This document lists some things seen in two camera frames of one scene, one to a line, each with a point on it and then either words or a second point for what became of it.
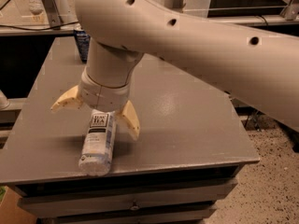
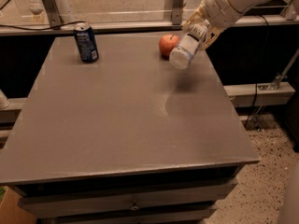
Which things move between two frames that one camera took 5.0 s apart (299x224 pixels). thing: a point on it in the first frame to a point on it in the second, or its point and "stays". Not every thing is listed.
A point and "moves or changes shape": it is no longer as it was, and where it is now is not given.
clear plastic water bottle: (95, 159) moves or changes shape
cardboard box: (10, 213) stays
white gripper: (104, 96) to (219, 7)
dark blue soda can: (83, 43) stays
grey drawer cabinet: (186, 160) stays
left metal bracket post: (53, 14) stays
